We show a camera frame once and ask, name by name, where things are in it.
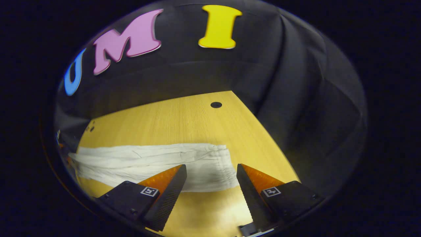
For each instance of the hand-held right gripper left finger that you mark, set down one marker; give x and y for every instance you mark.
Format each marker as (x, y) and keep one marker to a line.
(167, 197)

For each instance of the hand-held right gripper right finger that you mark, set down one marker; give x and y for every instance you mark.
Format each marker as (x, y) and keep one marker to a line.
(250, 197)

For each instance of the white jeans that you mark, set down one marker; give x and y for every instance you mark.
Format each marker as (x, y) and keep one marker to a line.
(148, 161)

